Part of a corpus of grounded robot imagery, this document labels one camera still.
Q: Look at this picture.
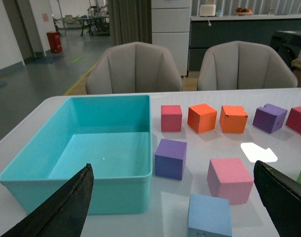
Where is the teal plastic bin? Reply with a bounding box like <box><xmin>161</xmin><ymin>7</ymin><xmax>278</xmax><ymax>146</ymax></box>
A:
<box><xmin>0</xmin><ymin>95</ymin><xmax>152</xmax><ymax>215</ymax></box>

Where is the white drawer cabinet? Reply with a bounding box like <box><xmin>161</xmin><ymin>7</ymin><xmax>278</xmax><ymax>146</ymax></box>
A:
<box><xmin>151</xmin><ymin>0</ymin><xmax>192</xmax><ymax>76</ymax></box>

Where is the beige chair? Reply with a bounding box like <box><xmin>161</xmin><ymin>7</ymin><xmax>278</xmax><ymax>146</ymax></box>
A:
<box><xmin>198</xmin><ymin>41</ymin><xmax>298</xmax><ymax>91</ymax></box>
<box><xmin>86</xmin><ymin>42</ymin><xmax>183</xmax><ymax>95</ymax></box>

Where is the light blue foam cube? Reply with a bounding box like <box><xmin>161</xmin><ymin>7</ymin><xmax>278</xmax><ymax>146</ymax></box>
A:
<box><xmin>187</xmin><ymin>194</ymin><xmax>232</xmax><ymax>237</ymax></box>

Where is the notched purple foam cube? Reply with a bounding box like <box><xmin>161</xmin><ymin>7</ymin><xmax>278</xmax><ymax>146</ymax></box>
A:
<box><xmin>253</xmin><ymin>104</ymin><xmax>287</xmax><ymax>134</ymax></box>

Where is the fruit bowl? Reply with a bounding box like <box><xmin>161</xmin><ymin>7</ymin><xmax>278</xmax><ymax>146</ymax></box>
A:
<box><xmin>235</xmin><ymin>7</ymin><xmax>253</xmax><ymax>16</ymax></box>

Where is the red fire cabinet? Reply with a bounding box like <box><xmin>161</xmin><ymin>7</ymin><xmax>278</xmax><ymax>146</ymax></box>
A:
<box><xmin>46</xmin><ymin>32</ymin><xmax>62</xmax><ymax>53</ymax></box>

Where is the white toaster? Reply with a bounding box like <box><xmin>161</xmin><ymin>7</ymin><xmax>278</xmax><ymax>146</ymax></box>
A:
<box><xmin>199</xmin><ymin>4</ymin><xmax>216</xmax><ymax>17</ymax></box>

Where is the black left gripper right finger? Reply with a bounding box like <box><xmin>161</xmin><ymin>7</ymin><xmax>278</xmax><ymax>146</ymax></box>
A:
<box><xmin>254</xmin><ymin>160</ymin><xmax>301</xmax><ymax>237</ymax></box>

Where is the chipped orange foam cube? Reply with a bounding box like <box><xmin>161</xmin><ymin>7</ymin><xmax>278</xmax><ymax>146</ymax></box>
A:
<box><xmin>219</xmin><ymin>105</ymin><xmax>248</xmax><ymax>134</ymax></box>

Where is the left beige chair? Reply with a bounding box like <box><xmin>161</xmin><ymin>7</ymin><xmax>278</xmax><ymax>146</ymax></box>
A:
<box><xmin>86</xmin><ymin>42</ymin><xmax>183</xmax><ymax>95</ymax></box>

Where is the right beige chair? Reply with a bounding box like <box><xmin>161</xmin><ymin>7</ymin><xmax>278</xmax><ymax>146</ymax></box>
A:
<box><xmin>198</xmin><ymin>41</ymin><xmax>298</xmax><ymax>91</ymax></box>

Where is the dark red foam cube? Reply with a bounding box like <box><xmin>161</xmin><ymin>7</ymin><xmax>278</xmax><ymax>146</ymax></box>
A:
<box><xmin>286</xmin><ymin>106</ymin><xmax>301</xmax><ymax>134</ymax></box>

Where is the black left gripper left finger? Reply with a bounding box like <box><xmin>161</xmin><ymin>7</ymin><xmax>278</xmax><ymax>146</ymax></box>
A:
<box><xmin>3</xmin><ymin>163</ymin><xmax>94</xmax><ymax>237</ymax></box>

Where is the crimson pink foam cube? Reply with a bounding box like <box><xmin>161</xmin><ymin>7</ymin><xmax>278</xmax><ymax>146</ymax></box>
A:
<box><xmin>161</xmin><ymin>105</ymin><xmax>182</xmax><ymax>132</ymax></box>

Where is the small blue bowl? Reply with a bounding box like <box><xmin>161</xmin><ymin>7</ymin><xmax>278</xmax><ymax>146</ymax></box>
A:
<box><xmin>215</xmin><ymin>10</ymin><xmax>223</xmax><ymax>17</ymax></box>

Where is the dark grey counter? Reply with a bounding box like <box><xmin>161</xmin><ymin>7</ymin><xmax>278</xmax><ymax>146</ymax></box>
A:
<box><xmin>188</xmin><ymin>15</ymin><xmax>301</xmax><ymax>72</ymax></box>

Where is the grey curtain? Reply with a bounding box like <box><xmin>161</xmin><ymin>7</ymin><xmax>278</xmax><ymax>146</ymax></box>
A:
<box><xmin>108</xmin><ymin>0</ymin><xmax>152</xmax><ymax>46</ymax></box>

